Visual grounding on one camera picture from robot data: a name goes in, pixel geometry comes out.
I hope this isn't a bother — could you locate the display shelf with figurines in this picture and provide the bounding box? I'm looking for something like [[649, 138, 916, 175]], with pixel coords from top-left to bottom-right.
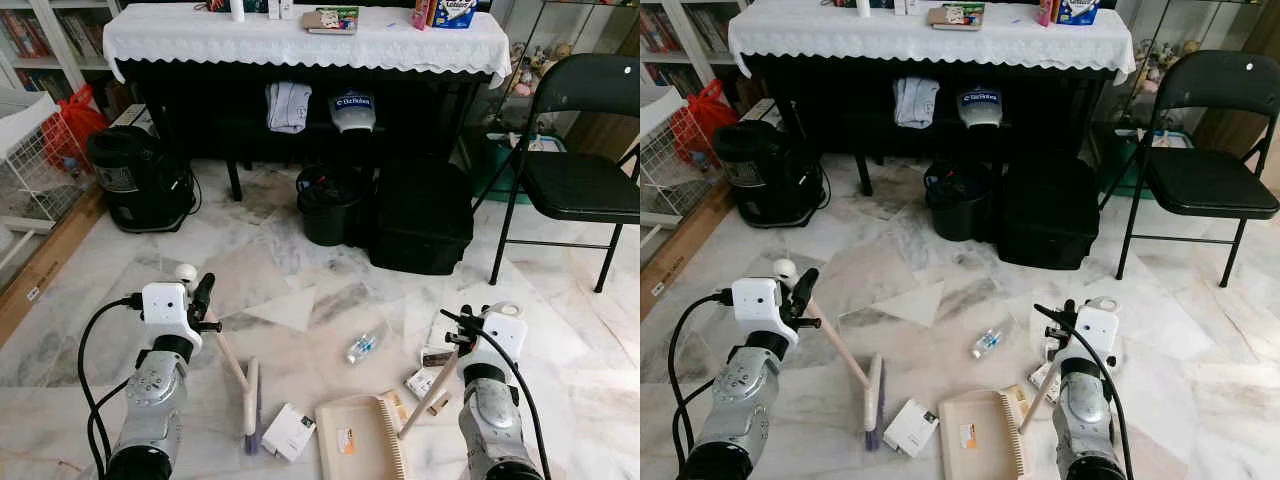
[[488, 0, 641, 101], [1115, 0, 1280, 96]]

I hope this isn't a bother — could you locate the black bucket with bag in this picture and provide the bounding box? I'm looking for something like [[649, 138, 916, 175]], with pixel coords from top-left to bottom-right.
[[924, 160, 999, 243], [296, 163, 374, 248]]

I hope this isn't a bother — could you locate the white bookshelf with books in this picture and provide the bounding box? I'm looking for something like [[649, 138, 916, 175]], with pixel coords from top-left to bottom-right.
[[0, 0, 126, 96], [640, 0, 751, 91]]

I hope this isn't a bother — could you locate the white bag with blue print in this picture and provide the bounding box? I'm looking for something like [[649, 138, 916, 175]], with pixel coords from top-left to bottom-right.
[[329, 90, 377, 135], [957, 87, 1004, 130]]

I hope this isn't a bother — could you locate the brown carton piece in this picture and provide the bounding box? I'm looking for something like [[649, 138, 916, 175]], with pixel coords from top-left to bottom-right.
[[404, 367, 442, 402], [1028, 360, 1061, 401]]

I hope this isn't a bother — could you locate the black round floor appliance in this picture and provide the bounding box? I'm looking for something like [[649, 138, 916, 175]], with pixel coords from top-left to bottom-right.
[[86, 125, 198, 234], [712, 120, 826, 229]]

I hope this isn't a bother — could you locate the white wire rack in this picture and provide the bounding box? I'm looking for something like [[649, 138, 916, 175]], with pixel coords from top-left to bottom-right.
[[640, 90, 721, 229], [0, 92, 96, 236]]

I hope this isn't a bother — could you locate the white hanging cloth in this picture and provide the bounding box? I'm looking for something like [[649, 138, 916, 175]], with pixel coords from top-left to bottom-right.
[[266, 82, 313, 135], [893, 77, 941, 130]]

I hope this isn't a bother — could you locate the red plastic bag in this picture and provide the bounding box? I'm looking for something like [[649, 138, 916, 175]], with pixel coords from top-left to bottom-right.
[[670, 79, 736, 166], [42, 84, 109, 173]]

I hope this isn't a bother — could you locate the long wooden plank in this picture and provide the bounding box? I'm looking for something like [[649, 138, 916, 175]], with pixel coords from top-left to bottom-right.
[[640, 180, 736, 321], [0, 185, 109, 346]]

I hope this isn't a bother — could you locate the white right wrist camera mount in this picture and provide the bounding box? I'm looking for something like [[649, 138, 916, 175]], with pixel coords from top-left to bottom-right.
[[1073, 296, 1120, 363], [480, 302, 528, 369]]

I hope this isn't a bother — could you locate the white lace tablecloth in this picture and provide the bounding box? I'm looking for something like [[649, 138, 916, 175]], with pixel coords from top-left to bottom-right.
[[728, 2, 1138, 86], [102, 4, 514, 89]]

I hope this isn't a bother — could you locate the white cardboard box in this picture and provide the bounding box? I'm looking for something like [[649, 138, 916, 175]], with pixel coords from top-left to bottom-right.
[[883, 398, 940, 459], [262, 403, 318, 463]]

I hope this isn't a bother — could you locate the teal storage bin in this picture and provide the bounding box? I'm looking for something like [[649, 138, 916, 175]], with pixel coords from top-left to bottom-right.
[[1085, 125, 1196, 196], [458, 130, 567, 201]]

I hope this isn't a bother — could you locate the flat printed book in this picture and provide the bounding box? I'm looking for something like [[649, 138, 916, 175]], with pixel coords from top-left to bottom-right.
[[927, 3, 986, 32], [302, 7, 360, 36]]

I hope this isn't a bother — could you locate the beige hand broom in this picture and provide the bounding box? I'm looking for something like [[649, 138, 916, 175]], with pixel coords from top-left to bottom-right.
[[175, 263, 265, 456], [773, 258, 888, 453]]

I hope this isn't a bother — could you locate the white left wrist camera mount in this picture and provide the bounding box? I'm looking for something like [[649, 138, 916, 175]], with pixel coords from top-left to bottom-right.
[[730, 277, 799, 348], [140, 283, 205, 353]]

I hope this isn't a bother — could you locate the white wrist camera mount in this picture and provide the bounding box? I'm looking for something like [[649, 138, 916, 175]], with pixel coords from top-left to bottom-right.
[[480, 302, 528, 369], [730, 277, 799, 348], [140, 283, 205, 353], [1073, 296, 1120, 363]]

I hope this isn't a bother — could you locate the beige plastic dustpan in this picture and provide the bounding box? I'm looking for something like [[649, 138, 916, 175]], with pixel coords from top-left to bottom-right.
[[315, 348, 461, 480], [937, 350, 1061, 480]]

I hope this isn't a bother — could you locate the black folding chair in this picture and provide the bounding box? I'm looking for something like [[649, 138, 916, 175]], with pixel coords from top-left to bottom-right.
[[1115, 50, 1280, 289], [489, 54, 641, 294]]

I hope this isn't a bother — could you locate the black fabric case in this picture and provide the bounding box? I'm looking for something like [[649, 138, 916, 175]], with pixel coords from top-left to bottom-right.
[[369, 158, 476, 276], [995, 155, 1101, 271]]

